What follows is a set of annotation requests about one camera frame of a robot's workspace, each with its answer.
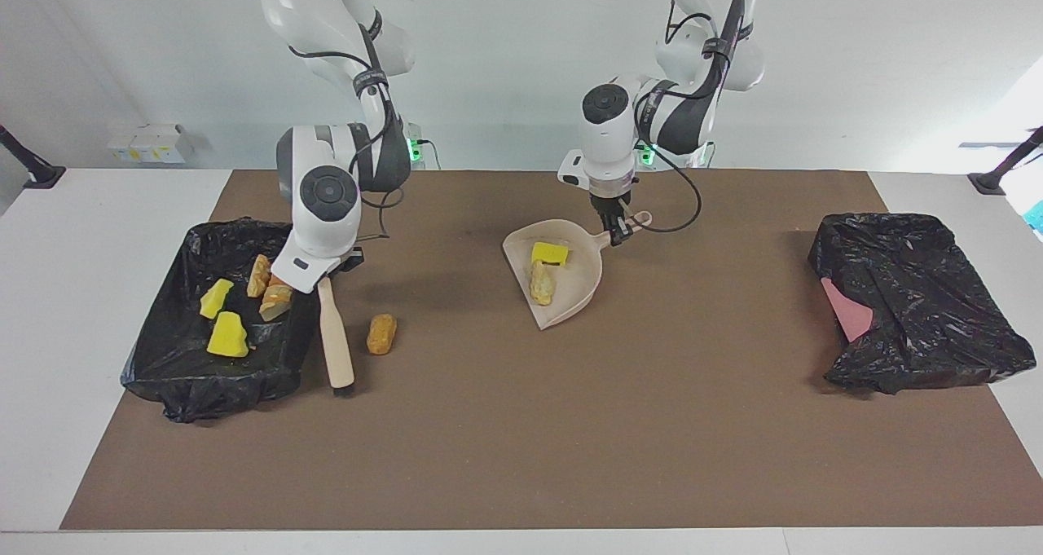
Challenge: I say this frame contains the beige brush black bristles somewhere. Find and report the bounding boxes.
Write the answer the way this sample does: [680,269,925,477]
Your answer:
[316,274,357,390]

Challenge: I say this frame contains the large yellow sponge piece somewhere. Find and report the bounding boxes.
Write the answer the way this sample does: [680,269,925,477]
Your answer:
[206,311,250,359]

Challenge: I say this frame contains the beige bread piece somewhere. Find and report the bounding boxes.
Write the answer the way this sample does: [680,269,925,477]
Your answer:
[530,262,557,306]
[247,253,273,298]

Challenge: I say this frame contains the beige plastic dustpan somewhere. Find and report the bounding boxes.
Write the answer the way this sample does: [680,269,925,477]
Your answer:
[501,210,654,331]

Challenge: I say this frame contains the black bag lined bin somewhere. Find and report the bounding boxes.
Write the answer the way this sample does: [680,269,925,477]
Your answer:
[121,219,326,424]

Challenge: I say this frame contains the white wall socket box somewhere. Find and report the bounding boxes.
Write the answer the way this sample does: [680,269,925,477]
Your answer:
[108,123,192,165]

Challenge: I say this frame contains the brown table mat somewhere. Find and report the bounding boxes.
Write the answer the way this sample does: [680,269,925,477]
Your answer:
[59,169,1043,531]

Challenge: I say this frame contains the black camera stand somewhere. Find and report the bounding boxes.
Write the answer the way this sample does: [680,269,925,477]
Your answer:
[968,127,1043,196]
[0,125,66,190]

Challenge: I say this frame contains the small yellow sponge wedge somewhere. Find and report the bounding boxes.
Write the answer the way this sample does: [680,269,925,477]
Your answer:
[200,278,235,320]

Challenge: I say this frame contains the pink plastic bin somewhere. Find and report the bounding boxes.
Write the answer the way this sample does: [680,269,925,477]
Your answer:
[820,278,874,344]

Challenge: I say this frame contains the crumpled black trash bag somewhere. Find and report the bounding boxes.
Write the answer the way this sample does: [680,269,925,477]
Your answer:
[808,212,1037,395]

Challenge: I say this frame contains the orange striped bread piece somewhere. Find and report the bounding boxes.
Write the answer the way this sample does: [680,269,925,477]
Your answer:
[259,282,294,323]

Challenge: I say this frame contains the brown bread roll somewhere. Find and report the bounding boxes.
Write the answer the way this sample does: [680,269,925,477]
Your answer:
[367,314,398,355]

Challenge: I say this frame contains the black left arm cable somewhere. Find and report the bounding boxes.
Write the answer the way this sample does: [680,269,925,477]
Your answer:
[632,0,746,234]

